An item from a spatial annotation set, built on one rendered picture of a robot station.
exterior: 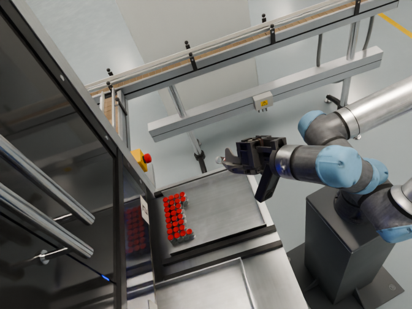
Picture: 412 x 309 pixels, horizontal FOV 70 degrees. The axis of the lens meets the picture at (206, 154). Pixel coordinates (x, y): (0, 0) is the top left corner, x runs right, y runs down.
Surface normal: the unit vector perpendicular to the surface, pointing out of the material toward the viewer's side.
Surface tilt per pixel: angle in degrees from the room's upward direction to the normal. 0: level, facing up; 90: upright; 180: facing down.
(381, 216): 58
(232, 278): 0
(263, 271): 0
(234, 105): 90
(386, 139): 0
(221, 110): 90
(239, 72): 90
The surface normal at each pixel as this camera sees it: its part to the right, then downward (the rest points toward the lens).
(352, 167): 0.56, 0.05
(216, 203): -0.24, -0.62
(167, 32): 0.21, 0.73
